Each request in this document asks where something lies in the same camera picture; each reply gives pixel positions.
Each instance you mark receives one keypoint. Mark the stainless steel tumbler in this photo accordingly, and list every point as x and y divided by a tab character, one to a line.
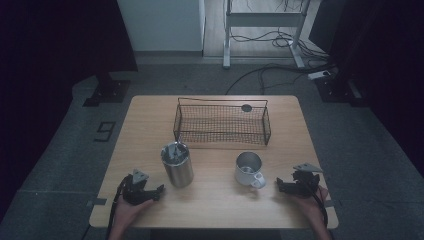
178	170

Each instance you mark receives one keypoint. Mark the white power strip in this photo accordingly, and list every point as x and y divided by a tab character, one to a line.
318	75

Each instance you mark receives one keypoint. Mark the black round table grommet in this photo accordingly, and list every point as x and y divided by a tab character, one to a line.
246	107

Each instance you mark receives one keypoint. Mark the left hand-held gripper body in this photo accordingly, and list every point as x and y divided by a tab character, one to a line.
136	193

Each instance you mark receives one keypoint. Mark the white mug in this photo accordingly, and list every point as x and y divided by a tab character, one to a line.
248	171

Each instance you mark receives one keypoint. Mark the person's right hand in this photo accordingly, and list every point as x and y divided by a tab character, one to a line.
310	208

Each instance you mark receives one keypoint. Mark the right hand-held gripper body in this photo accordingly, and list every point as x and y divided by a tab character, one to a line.
303	183

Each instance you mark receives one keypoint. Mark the metal utensil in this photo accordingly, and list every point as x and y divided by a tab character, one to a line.
174	150

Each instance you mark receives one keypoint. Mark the person's left hand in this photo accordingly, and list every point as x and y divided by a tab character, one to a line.
128	213

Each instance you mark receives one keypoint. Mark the grey tape piece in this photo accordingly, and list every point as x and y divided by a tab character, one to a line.
330	203
96	201

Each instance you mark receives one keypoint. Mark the black stand base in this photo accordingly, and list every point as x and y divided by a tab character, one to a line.
108	91
336	90

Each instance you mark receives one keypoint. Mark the white cabinet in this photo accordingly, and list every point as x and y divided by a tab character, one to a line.
163	23

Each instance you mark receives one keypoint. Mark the dark curtain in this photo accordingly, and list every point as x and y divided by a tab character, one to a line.
386	50
50	66

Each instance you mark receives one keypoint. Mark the white desk frame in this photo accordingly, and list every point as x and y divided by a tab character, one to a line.
263	19

